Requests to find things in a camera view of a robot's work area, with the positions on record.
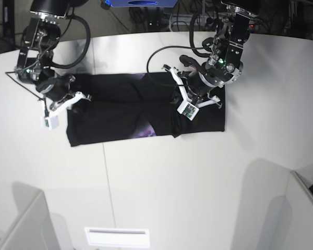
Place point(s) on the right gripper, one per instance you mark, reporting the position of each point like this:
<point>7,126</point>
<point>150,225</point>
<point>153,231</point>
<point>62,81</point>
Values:
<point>58,90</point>

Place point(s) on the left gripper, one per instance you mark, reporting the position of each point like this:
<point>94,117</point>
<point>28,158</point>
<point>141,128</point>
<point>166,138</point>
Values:
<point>195,89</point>

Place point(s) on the black T-shirt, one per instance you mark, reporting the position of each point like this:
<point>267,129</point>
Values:
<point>129,106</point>

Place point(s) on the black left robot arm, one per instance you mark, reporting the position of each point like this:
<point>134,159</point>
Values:
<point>222,52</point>

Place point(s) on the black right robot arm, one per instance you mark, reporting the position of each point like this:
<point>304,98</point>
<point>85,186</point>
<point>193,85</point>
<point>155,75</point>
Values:
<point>35,64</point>

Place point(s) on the blue box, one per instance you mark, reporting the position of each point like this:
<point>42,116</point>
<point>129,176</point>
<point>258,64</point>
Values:
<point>142,3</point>

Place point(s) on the white left partition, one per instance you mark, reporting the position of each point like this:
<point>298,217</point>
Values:
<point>34,227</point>

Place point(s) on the white partition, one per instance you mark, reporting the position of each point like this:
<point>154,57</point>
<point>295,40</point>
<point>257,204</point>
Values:
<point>34,227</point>
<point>289,220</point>

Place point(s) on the white slotted panel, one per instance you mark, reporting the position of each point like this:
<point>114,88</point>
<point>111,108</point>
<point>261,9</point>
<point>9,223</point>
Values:
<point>113,237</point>

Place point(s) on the white right partition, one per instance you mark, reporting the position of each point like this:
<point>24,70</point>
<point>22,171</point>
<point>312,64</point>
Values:
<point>289,220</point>

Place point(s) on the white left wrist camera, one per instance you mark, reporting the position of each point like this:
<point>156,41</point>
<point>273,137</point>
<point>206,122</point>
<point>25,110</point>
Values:
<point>188,110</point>

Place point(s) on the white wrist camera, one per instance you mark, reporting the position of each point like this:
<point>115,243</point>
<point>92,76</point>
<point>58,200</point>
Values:
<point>50,122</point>
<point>188,110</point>

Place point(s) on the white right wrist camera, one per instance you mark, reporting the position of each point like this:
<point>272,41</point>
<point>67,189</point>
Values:
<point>50,122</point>

